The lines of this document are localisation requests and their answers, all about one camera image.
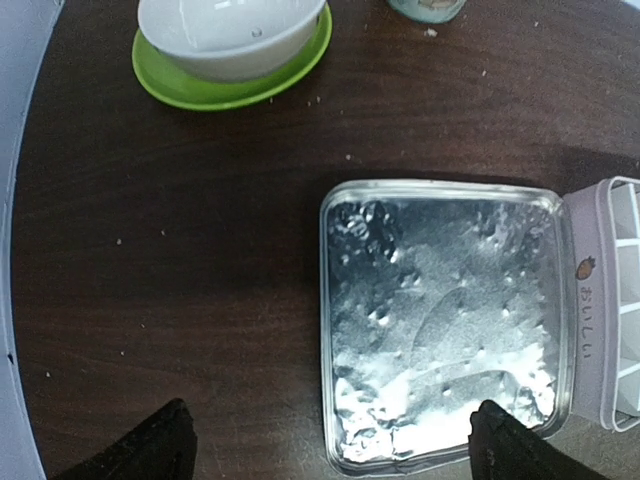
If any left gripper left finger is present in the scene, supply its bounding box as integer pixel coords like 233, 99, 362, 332
56, 398, 198, 480

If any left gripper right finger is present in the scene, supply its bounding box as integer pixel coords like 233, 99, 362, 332
468, 400, 607, 480

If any lilac bunny tin lid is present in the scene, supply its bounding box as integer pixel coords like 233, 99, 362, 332
319, 179, 577, 478

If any lilac tin box with dividers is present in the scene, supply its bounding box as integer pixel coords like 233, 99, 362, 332
564, 176, 639, 432

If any green saucer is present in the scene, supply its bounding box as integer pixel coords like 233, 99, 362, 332
131, 6, 333, 112

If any white bowl on saucer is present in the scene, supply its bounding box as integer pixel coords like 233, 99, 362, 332
137, 0, 326, 83

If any tall floral mug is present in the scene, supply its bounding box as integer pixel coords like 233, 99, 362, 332
387, 0, 466, 24

